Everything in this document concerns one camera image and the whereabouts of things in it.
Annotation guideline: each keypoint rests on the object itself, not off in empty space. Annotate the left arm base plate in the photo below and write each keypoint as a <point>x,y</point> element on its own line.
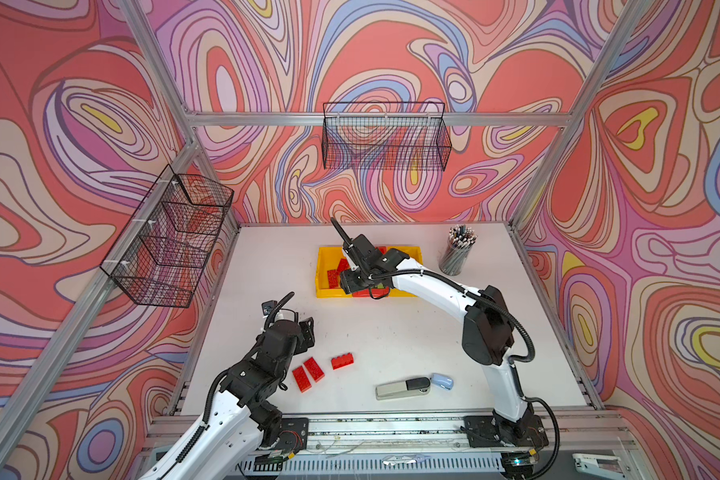
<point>292,437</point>

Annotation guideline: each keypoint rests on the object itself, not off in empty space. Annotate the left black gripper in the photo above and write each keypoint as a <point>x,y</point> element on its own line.
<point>305,338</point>

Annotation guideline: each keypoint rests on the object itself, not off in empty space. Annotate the left black wire basket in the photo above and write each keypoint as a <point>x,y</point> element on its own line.
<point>176,228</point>

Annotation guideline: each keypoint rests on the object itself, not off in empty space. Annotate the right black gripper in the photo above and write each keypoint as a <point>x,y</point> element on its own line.
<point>347,283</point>

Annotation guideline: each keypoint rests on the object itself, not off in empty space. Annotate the back black wire basket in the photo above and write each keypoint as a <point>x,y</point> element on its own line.
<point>385,135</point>

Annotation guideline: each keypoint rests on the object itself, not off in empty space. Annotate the white label device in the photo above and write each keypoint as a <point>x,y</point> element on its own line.
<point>600,466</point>

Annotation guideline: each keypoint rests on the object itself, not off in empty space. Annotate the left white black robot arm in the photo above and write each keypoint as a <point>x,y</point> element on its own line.
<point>237,417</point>

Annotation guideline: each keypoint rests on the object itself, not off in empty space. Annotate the right yellow plastic bin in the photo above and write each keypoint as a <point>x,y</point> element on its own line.
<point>413,252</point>

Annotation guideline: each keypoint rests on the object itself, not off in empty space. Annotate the grey black stapler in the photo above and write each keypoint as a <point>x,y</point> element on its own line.
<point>408,388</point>

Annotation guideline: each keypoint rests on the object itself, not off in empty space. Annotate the red plastic bin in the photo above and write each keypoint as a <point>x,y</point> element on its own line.
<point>362,264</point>

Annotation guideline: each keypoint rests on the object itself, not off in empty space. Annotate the black wire basket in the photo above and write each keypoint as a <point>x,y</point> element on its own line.
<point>176,228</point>
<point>385,135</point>

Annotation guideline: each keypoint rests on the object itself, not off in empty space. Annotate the left yellow plastic bin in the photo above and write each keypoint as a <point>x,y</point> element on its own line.
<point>328,259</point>

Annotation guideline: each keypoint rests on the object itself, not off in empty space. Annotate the light blue computer mouse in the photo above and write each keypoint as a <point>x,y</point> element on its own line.
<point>442,381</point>

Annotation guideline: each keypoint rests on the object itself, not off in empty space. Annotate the yellow plastic bin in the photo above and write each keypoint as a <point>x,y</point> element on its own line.
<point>413,252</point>
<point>328,259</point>

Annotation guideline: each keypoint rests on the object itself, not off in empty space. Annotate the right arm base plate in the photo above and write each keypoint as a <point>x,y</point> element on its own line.
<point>489,432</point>

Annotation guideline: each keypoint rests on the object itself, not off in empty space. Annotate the red lego brick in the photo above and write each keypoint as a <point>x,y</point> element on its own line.
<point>314,369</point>
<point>333,279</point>
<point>343,265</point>
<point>342,361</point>
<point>302,379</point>

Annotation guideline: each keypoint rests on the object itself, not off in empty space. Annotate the mesh cup of pencils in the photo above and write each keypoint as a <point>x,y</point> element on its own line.
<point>461,239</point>

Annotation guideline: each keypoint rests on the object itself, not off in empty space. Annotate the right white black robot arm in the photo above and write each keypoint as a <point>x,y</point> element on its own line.
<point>491,336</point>

